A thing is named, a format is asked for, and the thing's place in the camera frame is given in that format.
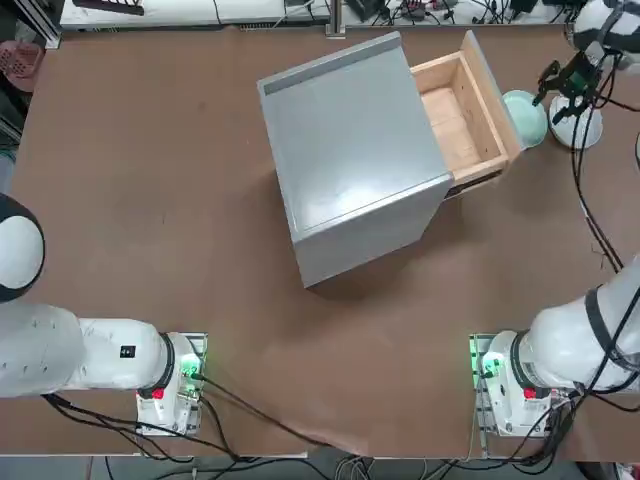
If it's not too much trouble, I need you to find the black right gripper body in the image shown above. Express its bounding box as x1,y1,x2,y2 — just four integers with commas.
557,49,601,99

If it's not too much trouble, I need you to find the white plate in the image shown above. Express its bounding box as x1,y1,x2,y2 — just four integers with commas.
548,94,605,150

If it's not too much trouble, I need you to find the green plate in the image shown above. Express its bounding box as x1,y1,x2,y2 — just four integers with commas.
501,89,549,150

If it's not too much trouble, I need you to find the gray drawer white handle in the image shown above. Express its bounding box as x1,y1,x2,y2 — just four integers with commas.
409,29,524,201

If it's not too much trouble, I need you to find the dark grey power adapter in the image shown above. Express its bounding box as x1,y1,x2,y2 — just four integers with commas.
346,0,392,22

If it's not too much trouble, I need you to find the gray metal cabinet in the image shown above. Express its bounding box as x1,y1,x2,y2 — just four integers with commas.
256,30,454,290

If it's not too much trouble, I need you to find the black comb rack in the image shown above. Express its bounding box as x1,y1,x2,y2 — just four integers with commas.
72,0,146,17

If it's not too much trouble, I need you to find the dark red perforated basket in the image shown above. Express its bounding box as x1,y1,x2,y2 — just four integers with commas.
0,39,46,94

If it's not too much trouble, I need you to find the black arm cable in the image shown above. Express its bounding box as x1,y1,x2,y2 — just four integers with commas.
569,97,626,274

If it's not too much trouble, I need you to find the aluminium camera post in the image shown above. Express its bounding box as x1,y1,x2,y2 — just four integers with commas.
324,0,347,39

